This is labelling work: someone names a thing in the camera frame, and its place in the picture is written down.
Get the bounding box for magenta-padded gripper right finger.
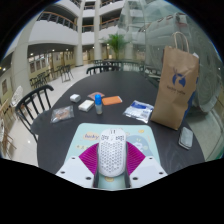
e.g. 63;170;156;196
124;141;168;188

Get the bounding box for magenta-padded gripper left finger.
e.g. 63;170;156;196
55;142;100;189

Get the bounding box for white perforated computer mouse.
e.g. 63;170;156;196
97;128;128;178

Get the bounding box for light teal printed mouse pad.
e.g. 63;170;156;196
63;122;162;191

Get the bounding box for grey zip pouch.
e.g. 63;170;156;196
178;126;195;150

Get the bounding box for clear plastic snack bag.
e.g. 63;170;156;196
49;105;75;124

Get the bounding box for white and blue plastic packet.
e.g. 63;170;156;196
122;99;155;124

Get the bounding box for small blue-capped bottle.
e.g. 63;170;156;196
94;93;104;115

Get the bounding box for small white box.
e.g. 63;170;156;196
69;93;82;104

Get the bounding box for brown flat sachet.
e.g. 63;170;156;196
87;91;106;101

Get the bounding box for flat orange packet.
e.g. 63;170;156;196
101;95;124;107

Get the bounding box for brown paper bag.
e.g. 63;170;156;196
149;31;200;131

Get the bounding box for black spindle-back chair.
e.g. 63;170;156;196
85;64;122;76
14;84;55;143

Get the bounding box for white lattice chair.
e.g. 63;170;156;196
11;85;25;108

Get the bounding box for group of dark chairs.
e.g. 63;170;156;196
29;64;75;89

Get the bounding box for green potted plant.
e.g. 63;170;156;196
101;33;131;60

